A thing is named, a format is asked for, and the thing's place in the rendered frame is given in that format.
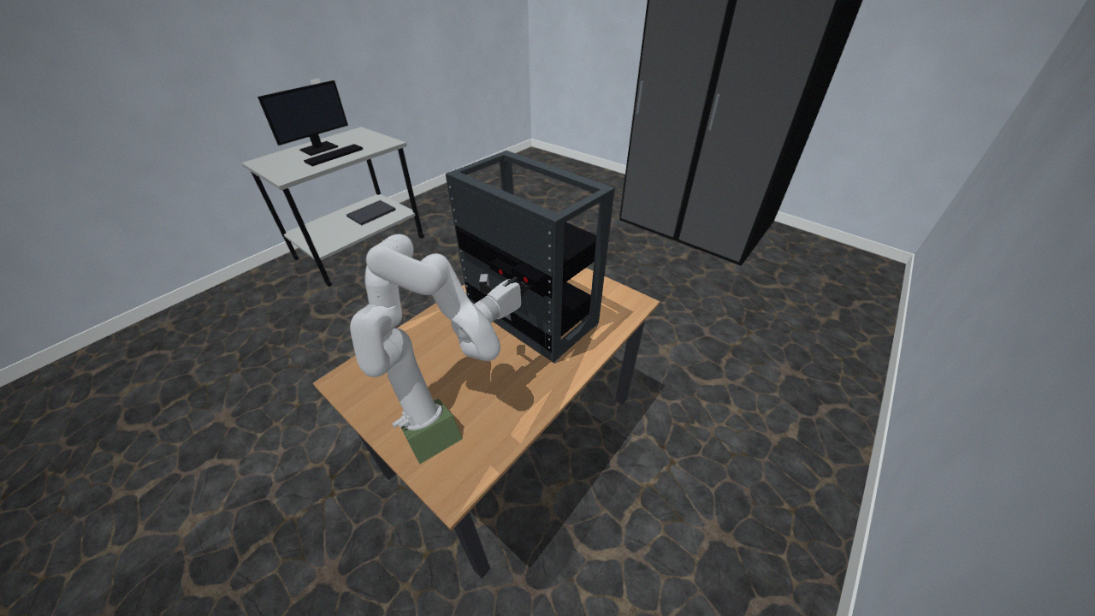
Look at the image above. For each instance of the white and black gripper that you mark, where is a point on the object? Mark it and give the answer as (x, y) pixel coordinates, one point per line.
(507, 295)

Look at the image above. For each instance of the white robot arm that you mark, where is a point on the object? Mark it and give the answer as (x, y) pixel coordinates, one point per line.
(388, 268)

